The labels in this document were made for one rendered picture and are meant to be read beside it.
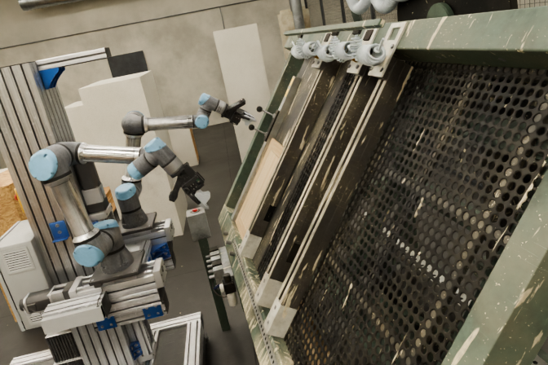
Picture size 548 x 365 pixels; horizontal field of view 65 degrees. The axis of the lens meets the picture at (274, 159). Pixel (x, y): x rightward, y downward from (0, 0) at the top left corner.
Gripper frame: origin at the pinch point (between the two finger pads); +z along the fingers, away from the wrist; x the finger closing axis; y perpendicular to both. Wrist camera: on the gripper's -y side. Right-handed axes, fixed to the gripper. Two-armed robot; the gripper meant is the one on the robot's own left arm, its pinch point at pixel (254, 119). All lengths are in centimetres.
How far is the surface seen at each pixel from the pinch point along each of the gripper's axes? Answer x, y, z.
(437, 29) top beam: 115, -103, 2
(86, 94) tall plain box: -162, 126, -115
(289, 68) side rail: -25.3, -30.1, 9.3
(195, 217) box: 21, 71, -7
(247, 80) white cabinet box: -316, 100, 48
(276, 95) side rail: -18.5, -12.8, 9.5
